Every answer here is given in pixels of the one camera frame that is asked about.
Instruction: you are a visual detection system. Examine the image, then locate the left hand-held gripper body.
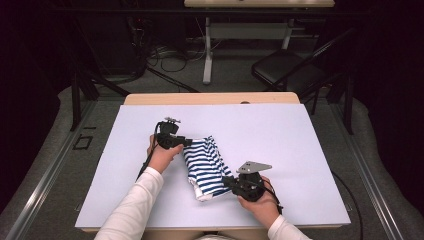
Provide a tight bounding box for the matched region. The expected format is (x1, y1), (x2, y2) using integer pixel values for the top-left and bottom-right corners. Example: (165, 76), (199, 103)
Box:
(155, 116), (184, 150)

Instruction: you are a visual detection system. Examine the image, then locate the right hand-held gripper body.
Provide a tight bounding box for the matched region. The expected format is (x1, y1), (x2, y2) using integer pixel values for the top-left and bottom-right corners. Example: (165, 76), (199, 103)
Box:
(235, 161), (273, 203)

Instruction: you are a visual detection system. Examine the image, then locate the blue white striped baby romper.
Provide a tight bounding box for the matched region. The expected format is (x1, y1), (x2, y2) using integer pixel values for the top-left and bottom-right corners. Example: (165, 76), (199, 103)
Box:
(182, 135), (234, 203)

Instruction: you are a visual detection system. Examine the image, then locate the person's left hand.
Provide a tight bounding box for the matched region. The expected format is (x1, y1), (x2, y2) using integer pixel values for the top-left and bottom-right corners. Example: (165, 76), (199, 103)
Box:
(146, 134), (185, 175)

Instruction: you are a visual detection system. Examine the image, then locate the person's right hand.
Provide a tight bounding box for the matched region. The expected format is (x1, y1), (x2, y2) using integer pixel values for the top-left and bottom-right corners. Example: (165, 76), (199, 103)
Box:
(236, 175), (282, 230)

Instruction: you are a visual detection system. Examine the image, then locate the pale lavender table mat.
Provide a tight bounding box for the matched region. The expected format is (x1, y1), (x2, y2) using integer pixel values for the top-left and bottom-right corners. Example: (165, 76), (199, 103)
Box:
(74, 103), (352, 230)

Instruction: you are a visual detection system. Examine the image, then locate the person's lap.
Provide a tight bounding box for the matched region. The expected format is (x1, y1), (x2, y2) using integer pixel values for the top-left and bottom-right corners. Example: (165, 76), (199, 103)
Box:
(141, 229), (271, 240)

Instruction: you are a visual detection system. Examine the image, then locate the white-framed desk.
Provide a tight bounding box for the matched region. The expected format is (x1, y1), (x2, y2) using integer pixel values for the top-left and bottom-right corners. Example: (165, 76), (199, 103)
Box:
(183, 0), (336, 86)

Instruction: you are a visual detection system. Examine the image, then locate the dark equipment rack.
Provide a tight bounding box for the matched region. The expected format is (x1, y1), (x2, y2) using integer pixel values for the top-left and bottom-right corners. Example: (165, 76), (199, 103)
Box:
(76, 14), (149, 78)

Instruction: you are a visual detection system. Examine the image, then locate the black folding chair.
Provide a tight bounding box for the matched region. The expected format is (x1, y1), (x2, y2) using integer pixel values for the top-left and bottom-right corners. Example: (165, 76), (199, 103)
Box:
(250, 27), (357, 101)

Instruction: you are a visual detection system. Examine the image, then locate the right hand-held gripper black cable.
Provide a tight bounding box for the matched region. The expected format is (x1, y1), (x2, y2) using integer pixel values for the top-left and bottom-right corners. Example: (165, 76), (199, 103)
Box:
(261, 179), (284, 215)

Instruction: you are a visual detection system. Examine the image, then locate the hand-held gripper black cable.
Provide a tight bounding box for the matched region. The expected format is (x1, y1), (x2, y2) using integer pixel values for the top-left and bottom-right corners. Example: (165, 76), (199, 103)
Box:
(261, 179), (284, 215)
(135, 121), (163, 182)

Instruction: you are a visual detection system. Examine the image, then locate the left hand-held gripper black cable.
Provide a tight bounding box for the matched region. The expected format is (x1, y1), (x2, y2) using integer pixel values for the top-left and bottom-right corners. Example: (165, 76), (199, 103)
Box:
(135, 121), (163, 182)

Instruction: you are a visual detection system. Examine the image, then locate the thick black floor cable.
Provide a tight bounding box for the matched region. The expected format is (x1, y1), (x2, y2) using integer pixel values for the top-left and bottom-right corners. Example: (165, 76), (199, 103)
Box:
(146, 66), (201, 94)

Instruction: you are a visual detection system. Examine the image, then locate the bundle of floor cables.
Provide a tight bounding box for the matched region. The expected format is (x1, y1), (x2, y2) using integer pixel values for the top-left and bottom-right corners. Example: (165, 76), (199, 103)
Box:
(146, 41), (209, 74)

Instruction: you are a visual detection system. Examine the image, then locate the black floor socket frame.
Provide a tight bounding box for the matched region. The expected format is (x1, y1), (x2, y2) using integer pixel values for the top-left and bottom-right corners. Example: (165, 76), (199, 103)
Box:
(72, 134), (94, 151)

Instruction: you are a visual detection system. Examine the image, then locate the thin black floor cable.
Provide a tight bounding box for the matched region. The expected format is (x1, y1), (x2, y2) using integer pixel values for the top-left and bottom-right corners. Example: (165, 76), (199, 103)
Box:
(330, 170), (365, 240)

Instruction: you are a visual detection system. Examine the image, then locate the metal floor rail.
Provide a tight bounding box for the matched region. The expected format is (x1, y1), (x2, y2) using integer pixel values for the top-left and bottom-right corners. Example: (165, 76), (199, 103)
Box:
(4, 99), (98, 240)
(328, 99), (406, 240)

